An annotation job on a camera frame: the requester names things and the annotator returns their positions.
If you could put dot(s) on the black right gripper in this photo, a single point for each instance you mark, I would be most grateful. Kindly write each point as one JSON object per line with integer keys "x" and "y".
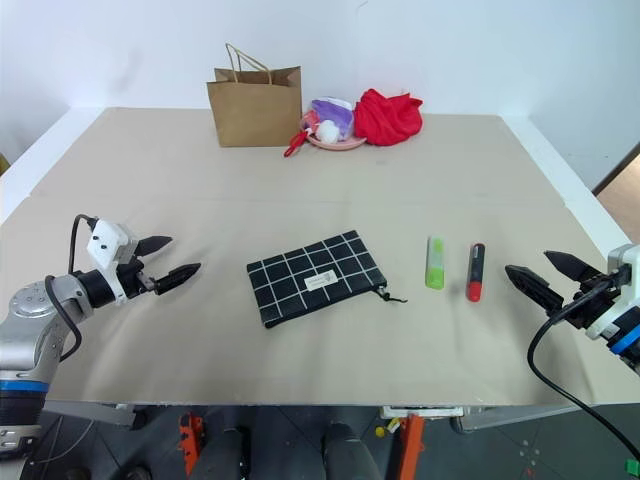
{"x": 594, "y": 295}

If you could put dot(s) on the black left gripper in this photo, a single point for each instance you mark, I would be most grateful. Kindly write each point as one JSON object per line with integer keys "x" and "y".
{"x": 131, "y": 280}

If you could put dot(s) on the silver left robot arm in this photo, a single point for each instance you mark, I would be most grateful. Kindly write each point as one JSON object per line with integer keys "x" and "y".
{"x": 35, "y": 320}

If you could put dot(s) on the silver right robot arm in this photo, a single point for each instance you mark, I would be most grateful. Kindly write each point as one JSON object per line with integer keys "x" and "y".
{"x": 625, "y": 327}

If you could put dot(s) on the black grid pencil pouch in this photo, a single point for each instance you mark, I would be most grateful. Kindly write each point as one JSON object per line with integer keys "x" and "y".
{"x": 316, "y": 277}

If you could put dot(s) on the red and black marker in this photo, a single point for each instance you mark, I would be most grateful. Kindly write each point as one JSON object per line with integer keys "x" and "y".
{"x": 476, "y": 272}

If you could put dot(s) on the green highlighter marker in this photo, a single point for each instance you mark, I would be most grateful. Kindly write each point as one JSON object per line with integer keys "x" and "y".
{"x": 435, "y": 262}

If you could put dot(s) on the beige table mat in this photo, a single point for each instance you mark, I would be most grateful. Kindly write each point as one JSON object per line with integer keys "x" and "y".
{"x": 310, "y": 210}

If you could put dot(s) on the brown paper bag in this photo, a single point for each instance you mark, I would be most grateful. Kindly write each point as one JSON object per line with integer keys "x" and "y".
{"x": 255, "y": 107}

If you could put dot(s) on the orange clamp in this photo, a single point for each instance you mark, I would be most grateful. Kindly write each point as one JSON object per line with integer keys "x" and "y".
{"x": 412, "y": 445}
{"x": 190, "y": 442}

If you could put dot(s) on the dark rounded robot leg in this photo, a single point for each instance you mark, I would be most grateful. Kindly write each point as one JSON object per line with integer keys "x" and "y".
{"x": 220, "y": 452}
{"x": 350, "y": 452}

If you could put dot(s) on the white pompom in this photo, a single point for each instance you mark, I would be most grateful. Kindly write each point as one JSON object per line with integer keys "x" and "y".
{"x": 328, "y": 131}

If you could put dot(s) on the pink plate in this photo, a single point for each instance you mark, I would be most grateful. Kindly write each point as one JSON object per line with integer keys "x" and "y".
{"x": 337, "y": 143}

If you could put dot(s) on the purple and white plush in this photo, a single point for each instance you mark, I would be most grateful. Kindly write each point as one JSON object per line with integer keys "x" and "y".
{"x": 332, "y": 114}

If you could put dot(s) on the yellow tag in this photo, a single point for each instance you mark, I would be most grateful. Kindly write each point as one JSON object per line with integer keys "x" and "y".
{"x": 387, "y": 429}

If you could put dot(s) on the red cloth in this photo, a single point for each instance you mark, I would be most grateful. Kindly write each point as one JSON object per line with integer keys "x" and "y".
{"x": 389, "y": 117}

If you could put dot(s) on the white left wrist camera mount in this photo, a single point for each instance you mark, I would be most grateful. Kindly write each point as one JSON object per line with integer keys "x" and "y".
{"x": 106, "y": 243}

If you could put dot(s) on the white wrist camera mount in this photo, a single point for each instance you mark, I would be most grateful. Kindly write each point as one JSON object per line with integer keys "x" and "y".
{"x": 624, "y": 262}
{"x": 106, "y": 243}

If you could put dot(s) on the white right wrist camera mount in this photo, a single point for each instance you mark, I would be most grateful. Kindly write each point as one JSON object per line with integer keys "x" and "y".
{"x": 624, "y": 262}

